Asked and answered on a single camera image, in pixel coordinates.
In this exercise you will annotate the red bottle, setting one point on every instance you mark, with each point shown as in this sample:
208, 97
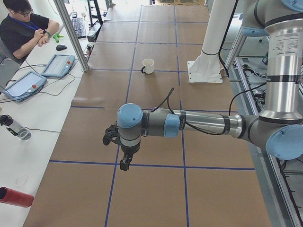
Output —
16, 198

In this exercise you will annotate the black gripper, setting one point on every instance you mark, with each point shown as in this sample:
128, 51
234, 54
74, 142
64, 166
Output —
128, 150

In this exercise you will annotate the blue teach pendant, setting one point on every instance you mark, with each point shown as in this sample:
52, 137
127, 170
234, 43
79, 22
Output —
26, 86
58, 66

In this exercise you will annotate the aluminium side frame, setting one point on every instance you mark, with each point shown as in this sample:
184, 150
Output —
281, 181

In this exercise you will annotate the aluminium frame post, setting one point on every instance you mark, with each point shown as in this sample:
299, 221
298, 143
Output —
60, 5

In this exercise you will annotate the seated person black shirt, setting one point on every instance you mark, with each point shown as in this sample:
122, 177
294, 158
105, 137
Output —
22, 29

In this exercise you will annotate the white smiley mug black handle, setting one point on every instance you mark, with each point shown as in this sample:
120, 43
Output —
148, 66

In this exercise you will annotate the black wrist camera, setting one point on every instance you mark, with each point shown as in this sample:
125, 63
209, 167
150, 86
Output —
111, 135

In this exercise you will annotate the clear water bottle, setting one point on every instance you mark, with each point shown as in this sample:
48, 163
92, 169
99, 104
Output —
14, 127

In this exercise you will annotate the black computer mouse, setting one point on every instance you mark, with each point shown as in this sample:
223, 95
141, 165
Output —
61, 47

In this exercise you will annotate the green tool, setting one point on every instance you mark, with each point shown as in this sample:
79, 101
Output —
57, 36

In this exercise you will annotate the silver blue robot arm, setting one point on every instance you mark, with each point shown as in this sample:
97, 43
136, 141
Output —
180, 89

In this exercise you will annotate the near blue teach pendant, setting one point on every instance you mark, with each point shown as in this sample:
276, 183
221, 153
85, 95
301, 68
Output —
26, 86

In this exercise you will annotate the far blue teach pendant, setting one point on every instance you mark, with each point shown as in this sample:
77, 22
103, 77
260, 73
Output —
58, 66

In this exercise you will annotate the black keyboard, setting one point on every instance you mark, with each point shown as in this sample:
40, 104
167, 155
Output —
79, 27

